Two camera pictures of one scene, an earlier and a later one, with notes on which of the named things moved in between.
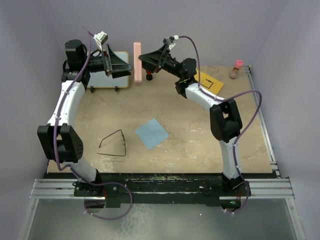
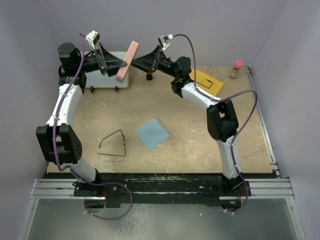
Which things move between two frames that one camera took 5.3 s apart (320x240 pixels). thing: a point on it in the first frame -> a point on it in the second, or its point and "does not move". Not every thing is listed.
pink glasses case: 137,62 -> 122,74
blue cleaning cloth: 152,134 does not move
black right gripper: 155,61 does not move
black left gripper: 111,62 does not move
